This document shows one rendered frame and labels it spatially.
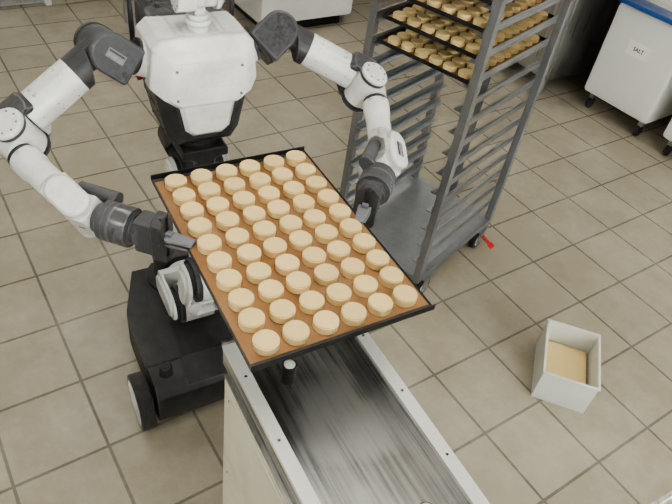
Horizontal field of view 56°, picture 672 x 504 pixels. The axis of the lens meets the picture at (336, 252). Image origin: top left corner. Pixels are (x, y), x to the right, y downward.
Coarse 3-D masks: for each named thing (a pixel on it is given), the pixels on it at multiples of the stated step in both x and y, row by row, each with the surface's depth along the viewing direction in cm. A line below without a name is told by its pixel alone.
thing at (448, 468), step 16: (368, 336) 146; (368, 352) 143; (368, 368) 145; (384, 368) 140; (384, 384) 140; (400, 384) 137; (400, 400) 135; (416, 400) 135; (400, 416) 137; (416, 416) 132; (416, 432) 132; (432, 432) 129; (432, 448) 128; (448, 448) 127; (432, 464) 129; (448, 464) 124; (448, 480) 125; (464, 480) 122; (464, 496) 121; (480, 496) 120
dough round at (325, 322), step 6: (318, 312) 121; (324, 312) 122; (330, 312) 122; (318, 318) 120; (324, 318) 120; (330, 318) 121; (336, 318) 121; (312, 324) 121; (318, 324) 119; (324, 324) 119; (330, 324) 119; (336, 324) 120; (318, 330) 119; (324, 330) 119; (330, 330) 119; (336, 330) 120
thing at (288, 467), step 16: (224, 352) 139; (240, 352) 138; (240, 368) 135; (240, 384) 134; (256, 384) 132; (256, 400) 130; (256, 416) 129; (272, 416) 127; (272, 432) 125; (272, 448) 124; (288, 448) 123; (288, 464) 120; (288, 480) 120; (304, 480) 118; (304, 496) 116
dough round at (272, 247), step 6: (270, 240) 135; (276, 240) 135; (282, 240) 135; (264, 246) 134; (270, 246) 133; (276, 246) 134; (282, 246) 134; (264, 252) 134; (270, 252) 133; (276, 252) 133; (282, 252) 133
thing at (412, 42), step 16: (400, 32) 237; (400, 48) 231; (416, 48) 233; (432, 48) 230; (448, 48) 231; (512, 48) 239; (528, 48) 246; (448, 64) 221; (464, 64) 225; (496, 64) 231
